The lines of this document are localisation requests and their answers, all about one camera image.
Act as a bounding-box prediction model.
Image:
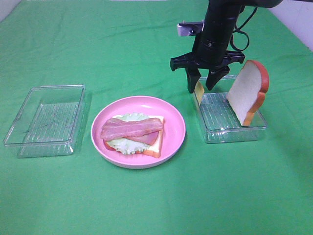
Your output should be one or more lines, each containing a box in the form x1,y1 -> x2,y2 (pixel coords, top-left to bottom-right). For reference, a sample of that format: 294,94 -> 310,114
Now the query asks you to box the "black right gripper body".
169,50 -> 245,71

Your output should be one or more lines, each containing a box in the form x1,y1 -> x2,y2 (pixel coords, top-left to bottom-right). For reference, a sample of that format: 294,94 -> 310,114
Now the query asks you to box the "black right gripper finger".
206,66 -> 230,90
185,68 -> 201,94

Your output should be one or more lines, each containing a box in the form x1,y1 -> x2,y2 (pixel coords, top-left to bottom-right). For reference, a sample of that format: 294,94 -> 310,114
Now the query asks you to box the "yellow toy cheese slice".
194,81 -> 204,105

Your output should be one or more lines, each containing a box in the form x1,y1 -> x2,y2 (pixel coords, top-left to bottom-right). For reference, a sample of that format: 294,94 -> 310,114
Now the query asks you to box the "toy bread slice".
226,60 -> 269,126
103,115 -> 165,158

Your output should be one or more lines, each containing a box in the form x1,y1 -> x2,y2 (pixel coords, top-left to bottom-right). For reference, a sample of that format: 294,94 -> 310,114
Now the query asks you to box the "toy ham slice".
126,131 -> 159,145

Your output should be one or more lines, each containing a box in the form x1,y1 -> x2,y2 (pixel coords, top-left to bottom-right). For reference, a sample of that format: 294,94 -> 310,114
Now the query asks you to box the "wavy toy bacon strip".
100,117 -> 163,141

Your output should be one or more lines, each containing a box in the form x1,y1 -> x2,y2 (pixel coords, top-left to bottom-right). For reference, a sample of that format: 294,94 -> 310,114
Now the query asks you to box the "green toy lettuce leaf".
104,113 -> 151,155

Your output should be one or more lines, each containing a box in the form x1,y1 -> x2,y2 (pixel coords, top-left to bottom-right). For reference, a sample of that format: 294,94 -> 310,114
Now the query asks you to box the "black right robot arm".
170,0 -> 280,93

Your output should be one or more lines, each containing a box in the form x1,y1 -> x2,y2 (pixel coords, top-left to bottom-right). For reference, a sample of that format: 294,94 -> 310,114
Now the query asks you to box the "right clear plastic tray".
192,75 -> 267,144

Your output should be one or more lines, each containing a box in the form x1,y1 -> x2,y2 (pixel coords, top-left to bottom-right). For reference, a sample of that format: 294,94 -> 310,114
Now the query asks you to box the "clear plastic tray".
3,85 -> 85,158
192,75 -> 267,144

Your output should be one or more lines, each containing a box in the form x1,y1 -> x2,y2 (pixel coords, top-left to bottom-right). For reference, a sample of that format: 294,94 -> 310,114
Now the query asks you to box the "pink round plate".
91,95 -> 186,169

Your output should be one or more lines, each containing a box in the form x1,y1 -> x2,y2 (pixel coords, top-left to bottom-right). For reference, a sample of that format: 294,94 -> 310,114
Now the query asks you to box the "green tablecloth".
0,0 -> 313,235

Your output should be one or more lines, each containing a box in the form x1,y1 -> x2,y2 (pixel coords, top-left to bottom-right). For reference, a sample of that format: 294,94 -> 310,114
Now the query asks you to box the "left clear plastic tray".
3,85 -> 85,158

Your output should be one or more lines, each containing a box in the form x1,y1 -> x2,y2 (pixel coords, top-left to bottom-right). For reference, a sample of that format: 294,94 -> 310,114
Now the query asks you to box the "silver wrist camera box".
177,20 -> 204,37

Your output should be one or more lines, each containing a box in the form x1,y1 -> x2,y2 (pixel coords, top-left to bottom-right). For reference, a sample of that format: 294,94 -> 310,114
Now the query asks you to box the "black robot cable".
229,6 -> 259,52

